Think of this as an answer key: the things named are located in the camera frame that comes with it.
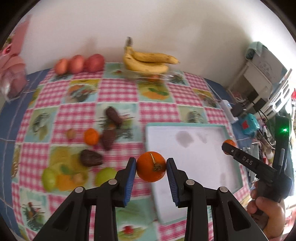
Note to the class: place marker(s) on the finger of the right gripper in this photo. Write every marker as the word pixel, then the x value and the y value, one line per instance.
pixel 240 156

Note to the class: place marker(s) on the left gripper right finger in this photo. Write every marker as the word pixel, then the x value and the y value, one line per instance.
pixel 230 220

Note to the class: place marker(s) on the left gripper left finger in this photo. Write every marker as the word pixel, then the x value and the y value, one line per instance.
pixel 71 221

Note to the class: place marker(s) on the brown longan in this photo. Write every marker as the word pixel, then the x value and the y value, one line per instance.
pixel 70 134
pixel 78 179

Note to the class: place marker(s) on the green apple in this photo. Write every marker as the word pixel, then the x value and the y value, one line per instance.
pixel 104 175
pixel 49 179

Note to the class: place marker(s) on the dark wrinkled avocado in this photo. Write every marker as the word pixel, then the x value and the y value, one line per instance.
pixel 113 115
pixel 107 139
pixel 90 158

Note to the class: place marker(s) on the orange mandarin with stem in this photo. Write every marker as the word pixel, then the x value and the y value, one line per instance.
pixel 151 166

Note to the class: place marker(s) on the person's right hand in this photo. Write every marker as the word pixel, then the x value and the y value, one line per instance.
pixel 274 210

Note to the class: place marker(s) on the teal box red label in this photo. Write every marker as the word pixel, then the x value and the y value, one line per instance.
pixel 249 124

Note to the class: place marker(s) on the black power adapter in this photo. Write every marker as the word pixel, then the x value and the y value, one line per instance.
pixel 237 109

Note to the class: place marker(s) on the white tray teal rim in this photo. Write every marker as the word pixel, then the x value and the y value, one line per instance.
pixel 196 149

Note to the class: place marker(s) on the white power strip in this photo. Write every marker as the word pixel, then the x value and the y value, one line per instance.
pixel 225 105

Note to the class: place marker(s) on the white shelf unit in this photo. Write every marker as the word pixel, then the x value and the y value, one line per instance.
pixel 262 86

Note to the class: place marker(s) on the checkered fruit-print tablecloth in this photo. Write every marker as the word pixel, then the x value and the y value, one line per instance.
pixel 33 132

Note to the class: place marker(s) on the upper yellow banana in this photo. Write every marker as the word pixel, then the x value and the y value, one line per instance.
pixel 149 57

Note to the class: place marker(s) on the yellow banana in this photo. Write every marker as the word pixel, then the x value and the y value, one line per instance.
pixel 149 57
pixel 135 65

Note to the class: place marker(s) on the clear plastic fruit container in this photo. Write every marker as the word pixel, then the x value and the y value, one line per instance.
pixel 134 75

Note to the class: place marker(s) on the small red apple left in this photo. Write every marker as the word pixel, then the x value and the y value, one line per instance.
pixel 61 66

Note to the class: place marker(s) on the middle red apple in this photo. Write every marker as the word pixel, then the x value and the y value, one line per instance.
pixel 76 64

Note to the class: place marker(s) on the large red apple right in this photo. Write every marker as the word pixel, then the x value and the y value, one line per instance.
pixel 94 63

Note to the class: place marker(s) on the lower yellow banana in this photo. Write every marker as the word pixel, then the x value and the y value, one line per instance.
pixel 135 65

